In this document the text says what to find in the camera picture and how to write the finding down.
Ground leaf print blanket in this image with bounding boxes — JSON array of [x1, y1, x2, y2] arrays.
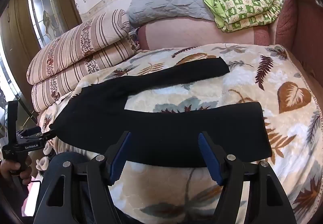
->
[[38, 43, 323, 224]]

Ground pink sofa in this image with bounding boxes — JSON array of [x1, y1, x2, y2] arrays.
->
[[137, 0, 323, 88]]

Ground black pants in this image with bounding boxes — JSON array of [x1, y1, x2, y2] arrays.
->
[[49, 57, 272, 168]]

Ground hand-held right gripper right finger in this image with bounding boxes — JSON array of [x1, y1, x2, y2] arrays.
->
[[198, 132, 297, 224]]

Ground green patterned folded blanket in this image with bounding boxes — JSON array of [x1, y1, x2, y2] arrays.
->
[[191, 0, 287, 32]]

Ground wooden door with glass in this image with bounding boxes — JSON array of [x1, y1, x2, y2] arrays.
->
[[0, 0, 82, 103]]

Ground person's left hand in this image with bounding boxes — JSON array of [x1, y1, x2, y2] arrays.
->
[[0, 155, 33, 185]]

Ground striped folded quilt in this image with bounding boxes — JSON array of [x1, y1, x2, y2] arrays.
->
[[26, 9, 140, 113]]

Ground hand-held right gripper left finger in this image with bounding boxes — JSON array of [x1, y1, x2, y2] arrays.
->
[[34, 131, 132, 224]]

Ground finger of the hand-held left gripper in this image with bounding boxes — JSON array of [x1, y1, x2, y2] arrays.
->
[[40, 129, 56, 142]]

